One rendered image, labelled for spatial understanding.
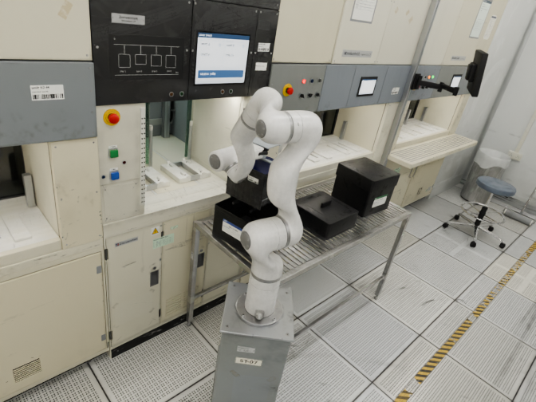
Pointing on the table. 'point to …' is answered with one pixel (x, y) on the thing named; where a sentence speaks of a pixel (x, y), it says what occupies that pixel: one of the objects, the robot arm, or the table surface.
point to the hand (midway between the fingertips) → (262, 146)
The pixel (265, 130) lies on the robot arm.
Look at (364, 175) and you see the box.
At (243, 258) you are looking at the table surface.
